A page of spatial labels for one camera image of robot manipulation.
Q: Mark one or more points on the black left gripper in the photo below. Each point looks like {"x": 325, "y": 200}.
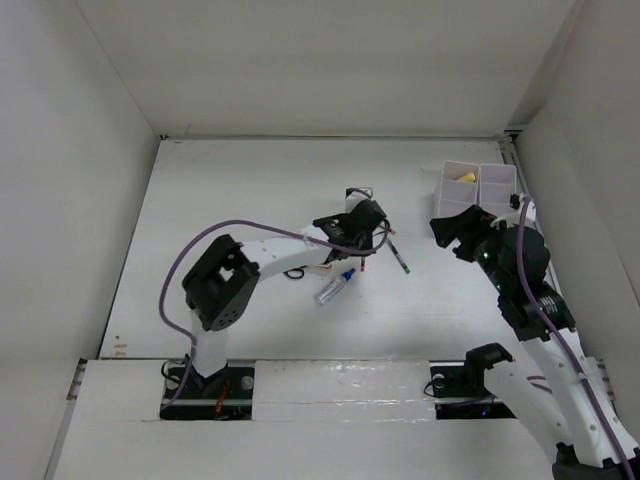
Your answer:
{"x": 368, "y": 243}

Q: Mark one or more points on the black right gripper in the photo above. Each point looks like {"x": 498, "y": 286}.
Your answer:
{"x": 466, "y": 226}

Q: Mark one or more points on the green gel pen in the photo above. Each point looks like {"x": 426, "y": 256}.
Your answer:
{"x": 398, "y": 257}

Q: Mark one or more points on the yellow highlighter pen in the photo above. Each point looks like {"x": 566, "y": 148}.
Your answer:
{"x": 468, "y": 178}

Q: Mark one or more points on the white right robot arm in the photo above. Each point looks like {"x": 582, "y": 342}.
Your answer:
{"x": 570, "y": 414}

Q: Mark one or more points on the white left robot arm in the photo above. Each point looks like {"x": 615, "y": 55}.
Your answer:
{"x": 219, "y": 286}

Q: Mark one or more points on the white divided organizer left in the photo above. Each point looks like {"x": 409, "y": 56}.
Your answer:
{"x": 451, "y": 197}

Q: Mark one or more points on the clear glue bottle blue cap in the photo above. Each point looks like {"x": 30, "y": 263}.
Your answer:
{"x": 334, "y": 287}

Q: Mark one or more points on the black handled scissors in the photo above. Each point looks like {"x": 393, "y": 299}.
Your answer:
{"x": 295, "y": 273}

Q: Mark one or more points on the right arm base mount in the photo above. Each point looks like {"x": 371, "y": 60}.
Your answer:
{"x": 458, "y": 387}

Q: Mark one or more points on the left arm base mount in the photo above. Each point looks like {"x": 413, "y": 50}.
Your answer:
{"x": 226, "y": 396}

